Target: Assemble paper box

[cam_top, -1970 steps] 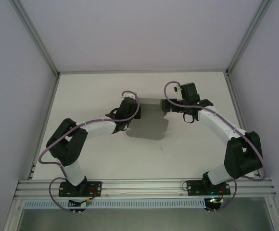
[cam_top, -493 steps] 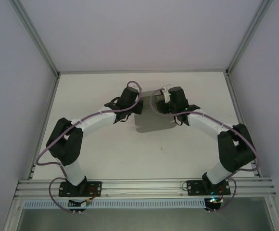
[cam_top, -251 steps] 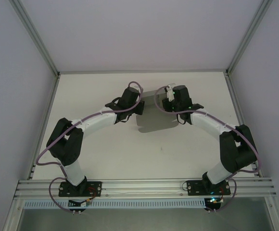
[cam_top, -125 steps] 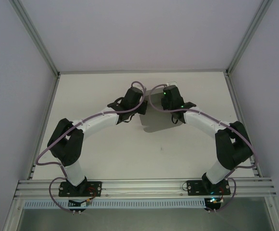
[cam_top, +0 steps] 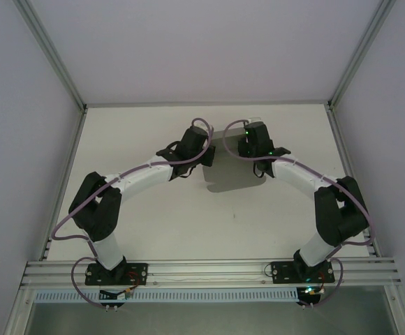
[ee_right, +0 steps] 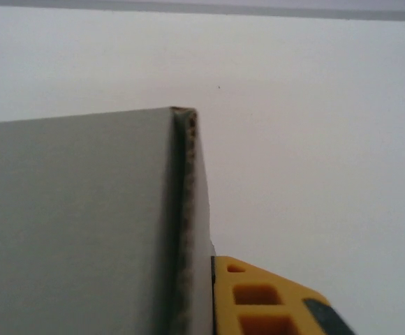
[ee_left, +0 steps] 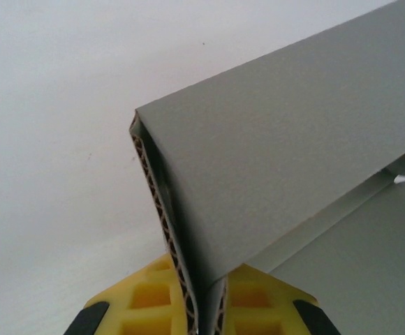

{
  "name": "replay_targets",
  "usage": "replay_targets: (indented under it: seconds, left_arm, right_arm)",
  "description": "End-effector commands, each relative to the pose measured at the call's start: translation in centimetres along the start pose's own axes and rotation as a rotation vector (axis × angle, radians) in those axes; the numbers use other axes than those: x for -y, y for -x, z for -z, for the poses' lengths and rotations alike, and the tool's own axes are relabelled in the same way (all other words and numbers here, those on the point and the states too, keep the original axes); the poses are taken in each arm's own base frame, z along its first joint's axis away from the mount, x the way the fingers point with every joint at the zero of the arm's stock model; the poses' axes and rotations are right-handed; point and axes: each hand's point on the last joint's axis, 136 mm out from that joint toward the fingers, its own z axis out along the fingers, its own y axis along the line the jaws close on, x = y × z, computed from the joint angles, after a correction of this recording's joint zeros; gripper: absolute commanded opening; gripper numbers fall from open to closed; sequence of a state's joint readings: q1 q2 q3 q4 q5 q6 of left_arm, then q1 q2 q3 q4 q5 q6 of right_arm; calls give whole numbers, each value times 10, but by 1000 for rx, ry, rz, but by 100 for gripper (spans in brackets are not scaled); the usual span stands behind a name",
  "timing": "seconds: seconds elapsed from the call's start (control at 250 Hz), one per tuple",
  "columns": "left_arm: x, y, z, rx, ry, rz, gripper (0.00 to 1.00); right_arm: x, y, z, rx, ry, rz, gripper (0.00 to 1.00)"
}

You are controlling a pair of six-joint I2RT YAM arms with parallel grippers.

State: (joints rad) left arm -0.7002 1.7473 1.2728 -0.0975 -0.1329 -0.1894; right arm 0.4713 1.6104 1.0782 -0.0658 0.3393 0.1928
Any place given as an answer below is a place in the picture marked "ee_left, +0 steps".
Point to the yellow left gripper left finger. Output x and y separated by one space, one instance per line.
143 307

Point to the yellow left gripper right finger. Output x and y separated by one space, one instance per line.
269 310

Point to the grey corrugated cardboard box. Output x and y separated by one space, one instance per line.
276 146

